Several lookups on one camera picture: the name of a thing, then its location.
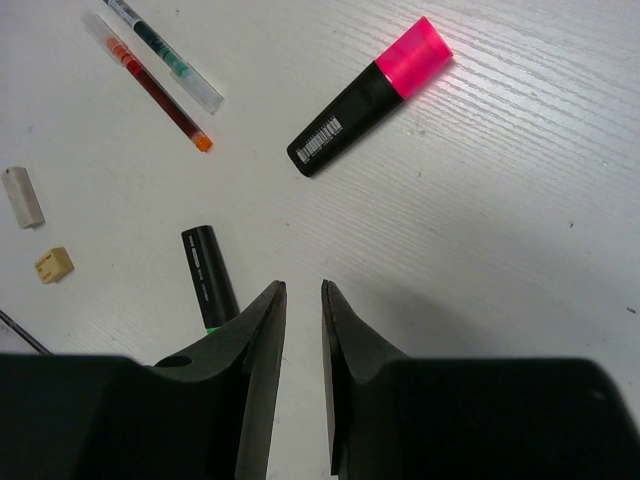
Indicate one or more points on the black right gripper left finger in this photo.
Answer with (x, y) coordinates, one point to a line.
(205, 412)

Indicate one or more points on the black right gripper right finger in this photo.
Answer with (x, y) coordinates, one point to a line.
(391, 416)

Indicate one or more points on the black highlighter green cap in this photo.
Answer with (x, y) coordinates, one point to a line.
(212, 285)

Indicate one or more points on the tan yellow eraser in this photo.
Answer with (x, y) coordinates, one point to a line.
(54, 265)

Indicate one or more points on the grey white eraser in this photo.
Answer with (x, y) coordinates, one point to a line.
(22, 197)

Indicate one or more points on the black highlighter pink cap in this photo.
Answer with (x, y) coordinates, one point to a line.
(401, 71)

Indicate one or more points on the green ink pen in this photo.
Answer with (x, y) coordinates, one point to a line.
(190, 80)

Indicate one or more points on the red ink pen orange cap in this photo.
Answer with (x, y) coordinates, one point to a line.
(123, 56)

